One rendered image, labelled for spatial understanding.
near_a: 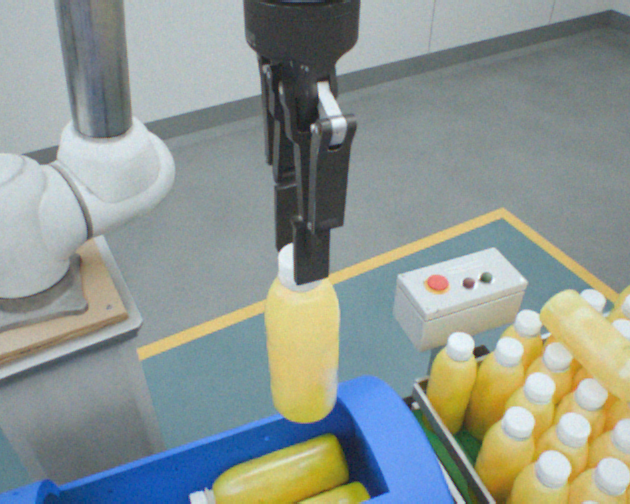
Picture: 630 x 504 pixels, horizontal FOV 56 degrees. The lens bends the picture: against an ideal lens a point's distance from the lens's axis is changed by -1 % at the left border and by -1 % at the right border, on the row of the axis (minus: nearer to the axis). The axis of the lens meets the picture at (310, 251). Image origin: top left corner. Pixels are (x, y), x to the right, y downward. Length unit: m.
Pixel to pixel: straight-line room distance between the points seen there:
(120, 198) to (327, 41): 0.79
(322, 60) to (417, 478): 0.45
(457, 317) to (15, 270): 0.74
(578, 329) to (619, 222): 2.38
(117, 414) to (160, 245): 1.65
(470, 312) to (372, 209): 2.02
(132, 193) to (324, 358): 0.65
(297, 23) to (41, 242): 0.79
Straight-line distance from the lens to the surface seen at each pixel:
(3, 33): 3.27
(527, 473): 0.89
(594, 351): 0.93
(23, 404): 1.23
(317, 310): 0.54
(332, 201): 0.42
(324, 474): 0.84
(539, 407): 0.95
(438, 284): 1.03
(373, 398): 0.72
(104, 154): 1.08
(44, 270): 1.12
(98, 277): 1.23
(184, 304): 2.57
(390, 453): 0.67
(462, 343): 0.95
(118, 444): 1.40
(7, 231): 1.07
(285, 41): 0.38
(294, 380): 0.60
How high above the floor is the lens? 1.81
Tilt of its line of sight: 41 degrees down
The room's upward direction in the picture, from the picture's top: straight up
